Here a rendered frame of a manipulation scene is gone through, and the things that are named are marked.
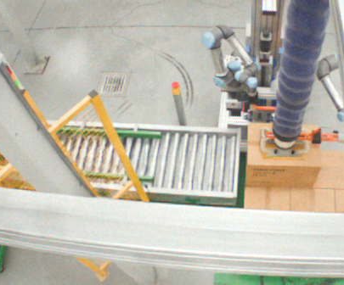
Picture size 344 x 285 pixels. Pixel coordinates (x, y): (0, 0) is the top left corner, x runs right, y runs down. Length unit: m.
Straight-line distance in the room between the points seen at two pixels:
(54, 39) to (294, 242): 5.65
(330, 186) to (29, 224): 3.19
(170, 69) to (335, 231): 4.58
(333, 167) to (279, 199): 0.60
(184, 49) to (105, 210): 4.71
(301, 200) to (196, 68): 2.31
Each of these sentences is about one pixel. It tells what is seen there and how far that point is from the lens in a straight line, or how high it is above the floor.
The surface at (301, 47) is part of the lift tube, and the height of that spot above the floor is 2.18.
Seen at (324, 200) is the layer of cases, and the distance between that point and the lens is 3.60.
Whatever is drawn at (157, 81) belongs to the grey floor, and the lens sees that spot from 5.00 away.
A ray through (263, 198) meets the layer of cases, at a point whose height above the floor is 0.54.
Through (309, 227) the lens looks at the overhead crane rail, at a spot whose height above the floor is 3.21.
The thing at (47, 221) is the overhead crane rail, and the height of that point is 3.21.
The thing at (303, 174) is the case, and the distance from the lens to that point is 3.38.
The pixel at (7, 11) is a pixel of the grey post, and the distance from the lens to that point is 5.16.
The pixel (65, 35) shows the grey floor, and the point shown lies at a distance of 6.05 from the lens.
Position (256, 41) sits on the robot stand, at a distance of 3.36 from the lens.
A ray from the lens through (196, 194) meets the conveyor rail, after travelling 3.49.
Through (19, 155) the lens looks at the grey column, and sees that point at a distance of 1.55.
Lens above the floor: 3.79
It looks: 59 degrees down
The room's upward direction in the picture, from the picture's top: 5 degrees counter-clockwise
